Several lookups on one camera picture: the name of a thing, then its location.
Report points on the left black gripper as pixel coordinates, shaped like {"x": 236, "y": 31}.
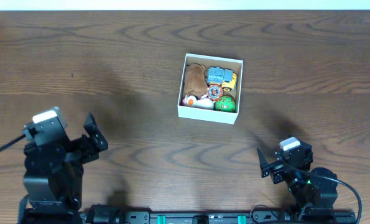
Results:
{"x": 87, "y": 148}

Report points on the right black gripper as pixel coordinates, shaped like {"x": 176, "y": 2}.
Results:
{"x": 272, "y": 169}

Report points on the white cardboard box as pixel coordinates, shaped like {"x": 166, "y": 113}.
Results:
{"x": 212, "y": 115}

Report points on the white pink toy animal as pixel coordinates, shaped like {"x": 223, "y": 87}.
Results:
{"x": 203, "y": 103}

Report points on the grey yellow toy truck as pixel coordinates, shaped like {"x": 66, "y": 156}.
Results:
{"x": 223, "y": 77}

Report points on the orange round toy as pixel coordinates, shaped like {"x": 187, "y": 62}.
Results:
{"x": 214, "y": 92}

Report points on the green ball with orange numbers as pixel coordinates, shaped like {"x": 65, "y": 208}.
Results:
{"x": 225, "y": 104}

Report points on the brown plush toy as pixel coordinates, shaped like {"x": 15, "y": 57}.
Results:
{"x": 194, "y": 82}

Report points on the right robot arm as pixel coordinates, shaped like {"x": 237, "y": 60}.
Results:
{"x": 314, "y": 190}

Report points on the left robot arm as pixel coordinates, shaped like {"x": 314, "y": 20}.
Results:
{"x": 53, "y": 196}

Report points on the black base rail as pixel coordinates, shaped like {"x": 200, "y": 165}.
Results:
{"x": 259, "y": 214}

